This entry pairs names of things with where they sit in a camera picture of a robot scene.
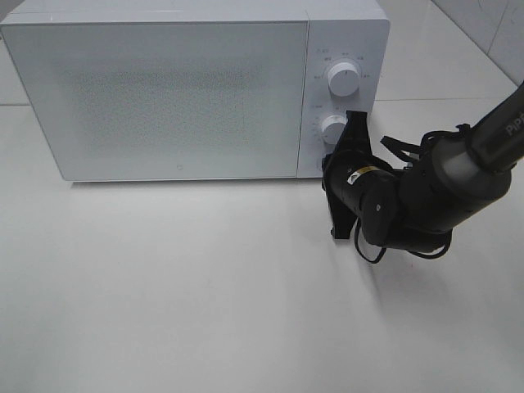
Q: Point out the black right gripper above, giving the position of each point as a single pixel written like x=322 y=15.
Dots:
x=360 y=187

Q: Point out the white microwave oven body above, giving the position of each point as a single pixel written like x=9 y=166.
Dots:
x=336 y=31

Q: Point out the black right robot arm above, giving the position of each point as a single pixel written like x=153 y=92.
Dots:
x=447 y=178

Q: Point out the upper white power knob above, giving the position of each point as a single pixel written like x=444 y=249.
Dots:
x=343 y=78

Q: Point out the round white door button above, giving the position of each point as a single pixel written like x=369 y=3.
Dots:
x=321 y=163

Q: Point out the white timer knob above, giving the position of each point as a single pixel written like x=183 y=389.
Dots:
x=332 y=127

